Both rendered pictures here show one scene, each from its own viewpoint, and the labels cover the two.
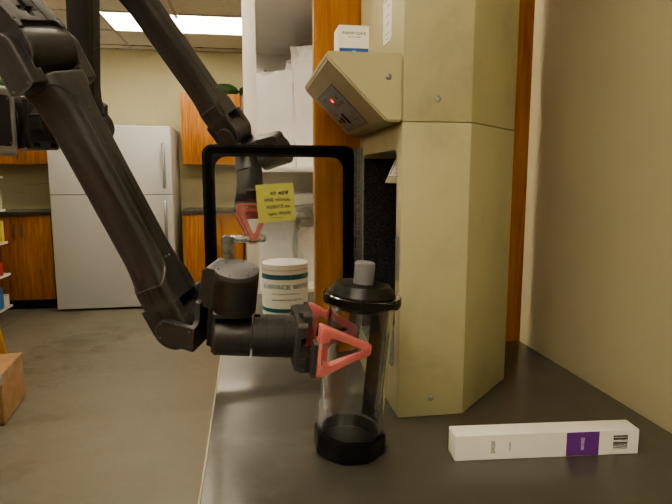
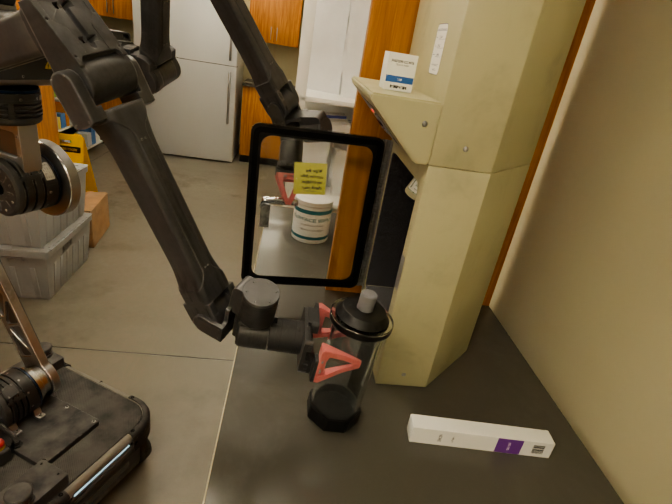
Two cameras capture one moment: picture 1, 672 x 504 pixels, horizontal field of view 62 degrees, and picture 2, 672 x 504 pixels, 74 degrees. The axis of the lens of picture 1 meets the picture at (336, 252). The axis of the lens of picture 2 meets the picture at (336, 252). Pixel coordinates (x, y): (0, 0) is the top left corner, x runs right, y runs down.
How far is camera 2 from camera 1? 0.27 m
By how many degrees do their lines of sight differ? 17
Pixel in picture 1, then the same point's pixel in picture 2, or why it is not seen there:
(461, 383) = (430, 368)
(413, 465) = (377, 440)
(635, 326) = (581, 345)
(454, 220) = (454, 252)
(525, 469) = (459, 460)
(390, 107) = (420, 151)
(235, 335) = (254, 338)
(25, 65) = (86, 106)
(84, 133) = (140, 165)
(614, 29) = (655, 82)
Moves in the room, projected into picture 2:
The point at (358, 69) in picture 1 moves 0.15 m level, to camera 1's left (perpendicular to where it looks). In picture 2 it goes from (398, 113) to (304, 97)
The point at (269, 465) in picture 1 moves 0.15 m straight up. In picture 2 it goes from (270, 421) to (278, 354)
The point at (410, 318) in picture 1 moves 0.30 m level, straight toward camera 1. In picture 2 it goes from (400, 319) to (379, 435)
